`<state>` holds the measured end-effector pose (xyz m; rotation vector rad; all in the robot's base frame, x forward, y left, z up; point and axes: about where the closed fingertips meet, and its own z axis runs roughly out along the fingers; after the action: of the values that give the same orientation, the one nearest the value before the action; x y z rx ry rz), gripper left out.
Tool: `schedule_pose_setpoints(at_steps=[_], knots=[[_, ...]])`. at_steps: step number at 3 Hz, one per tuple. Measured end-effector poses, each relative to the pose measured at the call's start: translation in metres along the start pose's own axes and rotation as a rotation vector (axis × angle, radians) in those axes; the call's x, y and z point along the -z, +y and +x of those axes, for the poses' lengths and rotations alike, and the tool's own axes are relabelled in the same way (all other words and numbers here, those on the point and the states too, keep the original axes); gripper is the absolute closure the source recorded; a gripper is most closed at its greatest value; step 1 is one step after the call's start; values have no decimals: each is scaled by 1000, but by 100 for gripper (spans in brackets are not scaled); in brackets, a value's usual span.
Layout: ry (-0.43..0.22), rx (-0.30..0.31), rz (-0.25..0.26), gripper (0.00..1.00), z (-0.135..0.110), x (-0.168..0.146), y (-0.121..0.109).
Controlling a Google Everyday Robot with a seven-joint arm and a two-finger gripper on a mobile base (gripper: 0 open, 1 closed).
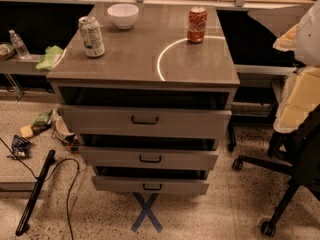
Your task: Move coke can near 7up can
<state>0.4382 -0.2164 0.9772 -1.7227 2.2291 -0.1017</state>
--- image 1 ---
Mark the red coke can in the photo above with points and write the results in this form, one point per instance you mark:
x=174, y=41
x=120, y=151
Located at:
x=197, y=20

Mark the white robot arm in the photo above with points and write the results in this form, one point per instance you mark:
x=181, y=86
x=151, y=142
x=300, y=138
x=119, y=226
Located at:
x=301, y=93

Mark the white green 7up can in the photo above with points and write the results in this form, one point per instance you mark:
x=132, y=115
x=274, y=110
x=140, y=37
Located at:
x=91, y=35

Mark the grey drawer cabinet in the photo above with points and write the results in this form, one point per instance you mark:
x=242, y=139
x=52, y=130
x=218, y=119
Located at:
x=151, y=65

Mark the blue tape cross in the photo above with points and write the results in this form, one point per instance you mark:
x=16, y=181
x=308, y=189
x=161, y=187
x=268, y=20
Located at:
x=146, y=212

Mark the white bowl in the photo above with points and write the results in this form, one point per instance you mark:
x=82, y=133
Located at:
x=123, y=16

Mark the green snack bag on floor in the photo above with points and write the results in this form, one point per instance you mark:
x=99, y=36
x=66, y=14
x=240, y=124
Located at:
x=42, y=122

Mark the yellow sponge on floor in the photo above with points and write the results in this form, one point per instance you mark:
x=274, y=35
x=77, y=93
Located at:
x=27, y=131

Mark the black bar on floor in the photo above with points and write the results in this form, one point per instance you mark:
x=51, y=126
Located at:
x=23, y=223

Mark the black office chair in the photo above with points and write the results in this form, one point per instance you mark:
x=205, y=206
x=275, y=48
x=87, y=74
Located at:
x=300, y=151

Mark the blue snack bag on floor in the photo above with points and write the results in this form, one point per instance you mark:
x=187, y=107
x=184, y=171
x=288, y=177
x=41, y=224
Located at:
x=20, y=148

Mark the clear plastic water bottle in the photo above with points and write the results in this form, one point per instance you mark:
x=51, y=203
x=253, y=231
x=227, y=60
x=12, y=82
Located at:
x=19, y=45

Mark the bowl on left shelf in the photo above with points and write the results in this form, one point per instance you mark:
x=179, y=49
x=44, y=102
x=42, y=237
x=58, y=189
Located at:
x=6, y=51

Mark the top drawer with handle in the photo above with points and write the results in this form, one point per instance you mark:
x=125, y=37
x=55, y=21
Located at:
x=146, y=122

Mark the drawer with handle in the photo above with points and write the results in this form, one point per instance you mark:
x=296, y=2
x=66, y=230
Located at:
x=148, y=158
x=146, y=122
x=150, y=185

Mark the middle drawer with handle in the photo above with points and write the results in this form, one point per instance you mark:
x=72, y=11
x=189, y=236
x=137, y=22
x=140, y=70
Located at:
x=148, y=158

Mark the bottom drawer with handle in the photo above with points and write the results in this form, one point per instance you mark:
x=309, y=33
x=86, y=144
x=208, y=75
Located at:
x=150, y=185

